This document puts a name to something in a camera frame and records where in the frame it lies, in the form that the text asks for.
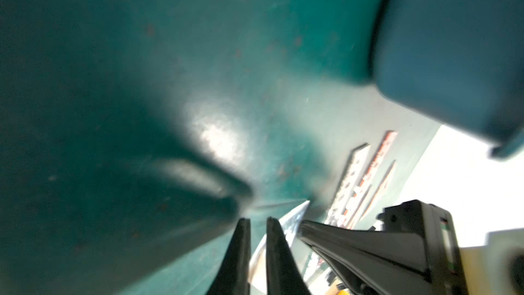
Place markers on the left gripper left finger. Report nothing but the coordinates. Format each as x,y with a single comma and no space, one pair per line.
232,276

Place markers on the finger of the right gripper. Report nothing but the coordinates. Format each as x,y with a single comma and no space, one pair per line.
360,250
380,273

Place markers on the green table mat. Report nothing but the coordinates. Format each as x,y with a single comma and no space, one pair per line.
135,133

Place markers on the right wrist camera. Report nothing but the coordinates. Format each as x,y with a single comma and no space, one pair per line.
497,266

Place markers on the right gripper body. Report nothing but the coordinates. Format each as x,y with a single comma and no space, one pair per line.
436,227

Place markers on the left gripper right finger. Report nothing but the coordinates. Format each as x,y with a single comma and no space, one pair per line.
282,274

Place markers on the tall clear triangle ruler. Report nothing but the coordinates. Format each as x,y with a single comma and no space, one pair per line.
382,188

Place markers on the clear stencil ruler narrow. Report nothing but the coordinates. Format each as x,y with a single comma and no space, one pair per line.
361,189

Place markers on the clear stencil ruler wide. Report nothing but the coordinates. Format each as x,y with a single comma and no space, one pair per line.
348,180

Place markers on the blue plastic storage box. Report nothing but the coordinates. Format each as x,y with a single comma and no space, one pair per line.
459,62

